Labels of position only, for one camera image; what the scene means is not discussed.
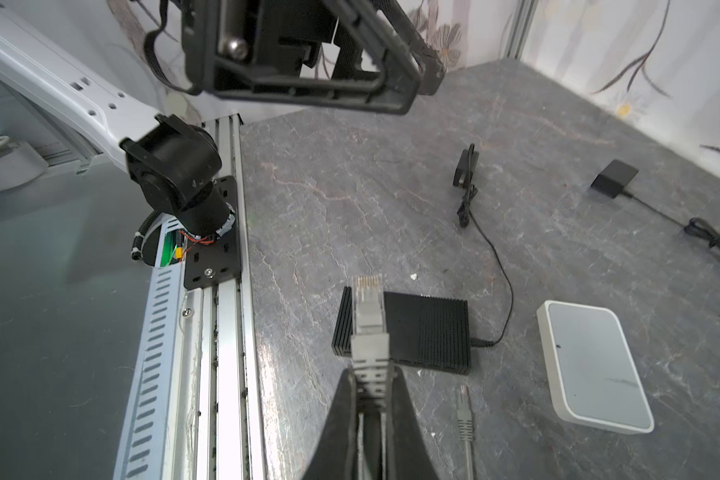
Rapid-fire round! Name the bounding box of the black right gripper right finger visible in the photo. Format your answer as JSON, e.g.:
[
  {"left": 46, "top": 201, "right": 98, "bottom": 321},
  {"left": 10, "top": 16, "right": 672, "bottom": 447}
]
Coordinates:
[{"left": 385, "top": 364, "right": 438, "bottom": 480}]

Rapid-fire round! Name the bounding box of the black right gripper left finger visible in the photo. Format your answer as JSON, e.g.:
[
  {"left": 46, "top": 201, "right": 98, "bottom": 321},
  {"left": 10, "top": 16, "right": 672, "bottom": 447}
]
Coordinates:
[{"left": 302, "top": 368, "right": 358, "bottom": 480}]

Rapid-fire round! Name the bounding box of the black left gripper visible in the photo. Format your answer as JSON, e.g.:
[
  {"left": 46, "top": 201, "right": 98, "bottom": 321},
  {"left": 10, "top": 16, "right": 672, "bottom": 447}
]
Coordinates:
[{"left": 179, "top": 0, "right": 446, "bottom": 115}]

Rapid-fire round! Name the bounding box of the black power adapter with cable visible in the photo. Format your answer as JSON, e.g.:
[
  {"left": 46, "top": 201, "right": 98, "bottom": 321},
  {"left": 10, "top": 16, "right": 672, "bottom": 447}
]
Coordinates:
[{"left": 451, "top": 142, "right": 515, "bottom": 350}]

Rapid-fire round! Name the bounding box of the grey ethernet cable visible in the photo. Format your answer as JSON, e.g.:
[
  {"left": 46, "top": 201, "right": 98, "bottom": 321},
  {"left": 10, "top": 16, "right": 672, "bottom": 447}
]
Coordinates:
[{"left": 349, "top": 272, "right": 478, "bottom": 480}]

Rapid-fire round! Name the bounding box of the black network switch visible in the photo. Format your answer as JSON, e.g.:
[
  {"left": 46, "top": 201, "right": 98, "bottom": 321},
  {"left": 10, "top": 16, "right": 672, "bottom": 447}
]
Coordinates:
[{"left": 331, "top": 285, "right": 473, "bottom": 376}]

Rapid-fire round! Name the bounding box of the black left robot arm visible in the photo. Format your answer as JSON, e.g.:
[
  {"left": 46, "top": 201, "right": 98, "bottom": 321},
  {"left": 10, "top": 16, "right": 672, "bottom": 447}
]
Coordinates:
[{"left": 0, "top": 1, "right": 445, "bottom": 290}]

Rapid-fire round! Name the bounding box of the far black power adapter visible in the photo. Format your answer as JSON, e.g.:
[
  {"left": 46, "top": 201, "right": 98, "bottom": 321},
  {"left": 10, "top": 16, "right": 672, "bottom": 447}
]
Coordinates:
[{"left": 589, "top": 158, "right": 720, "bottom": 265}]

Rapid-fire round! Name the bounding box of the aluminium mounting rail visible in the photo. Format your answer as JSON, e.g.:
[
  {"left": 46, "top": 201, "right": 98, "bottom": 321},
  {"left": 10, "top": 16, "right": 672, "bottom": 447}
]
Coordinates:
[{"left": 194, "top": 114, "right": 267, "bottom": 479}]

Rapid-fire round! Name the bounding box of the white slotted cable duct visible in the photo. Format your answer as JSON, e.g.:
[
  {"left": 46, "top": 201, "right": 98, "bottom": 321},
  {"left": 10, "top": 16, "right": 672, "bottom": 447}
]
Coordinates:
[{"left": 112, "top": 263, "right": 184, "bottom": 480}]

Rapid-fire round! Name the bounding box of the white network switch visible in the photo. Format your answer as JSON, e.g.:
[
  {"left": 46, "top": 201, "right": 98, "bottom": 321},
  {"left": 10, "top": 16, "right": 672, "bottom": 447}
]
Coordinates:
[{"left": 536, "top": 300, "right": 655, "bottom": 435}]

